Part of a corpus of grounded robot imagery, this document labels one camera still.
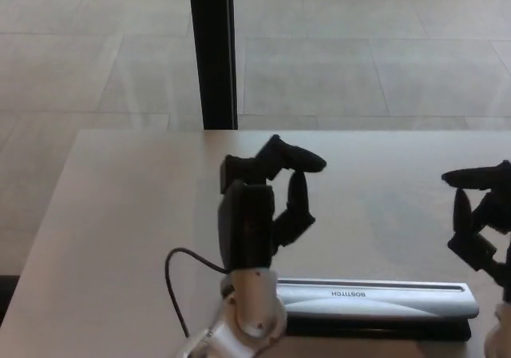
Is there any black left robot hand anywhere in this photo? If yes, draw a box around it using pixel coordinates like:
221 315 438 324
216 134 327 274

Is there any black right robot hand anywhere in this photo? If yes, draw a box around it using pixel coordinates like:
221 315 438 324
441 160 511 305

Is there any silver Bostitch hole punch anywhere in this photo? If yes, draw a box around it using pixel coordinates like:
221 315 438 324
274 278 480 342

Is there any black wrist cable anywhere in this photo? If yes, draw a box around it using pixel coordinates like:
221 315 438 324
164 247 232 339

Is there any black vertical post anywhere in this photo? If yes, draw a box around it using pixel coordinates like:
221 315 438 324
187 0 240 130

